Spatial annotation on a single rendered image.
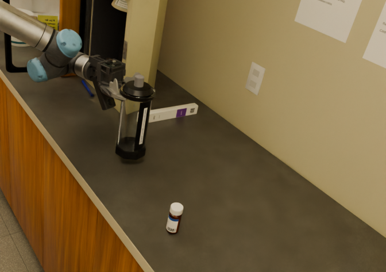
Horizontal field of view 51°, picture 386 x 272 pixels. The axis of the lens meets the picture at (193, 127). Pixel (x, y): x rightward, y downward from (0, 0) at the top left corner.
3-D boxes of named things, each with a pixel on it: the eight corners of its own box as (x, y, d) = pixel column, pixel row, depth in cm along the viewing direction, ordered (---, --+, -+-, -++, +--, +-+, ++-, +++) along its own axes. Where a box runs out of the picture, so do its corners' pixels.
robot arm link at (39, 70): (34, 49, 121) (65, 42, 129) (21, 66, 129) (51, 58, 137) (47, 72, 121) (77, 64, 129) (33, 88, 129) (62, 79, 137)
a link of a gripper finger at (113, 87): (117, 85, 116) (106, 73, 123) (116, 104, 119) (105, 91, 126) (127, 84, 118) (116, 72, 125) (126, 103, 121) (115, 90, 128)
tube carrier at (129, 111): (153, 149, 135) (162, 92, 125) (130, 161, 127) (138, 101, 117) (130, 136, 140) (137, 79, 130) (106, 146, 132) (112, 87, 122)
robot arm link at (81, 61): (74, 78, 134) (93, 73, 140) (83, 83, 132) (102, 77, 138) (74, 56, 131) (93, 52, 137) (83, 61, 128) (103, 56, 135)
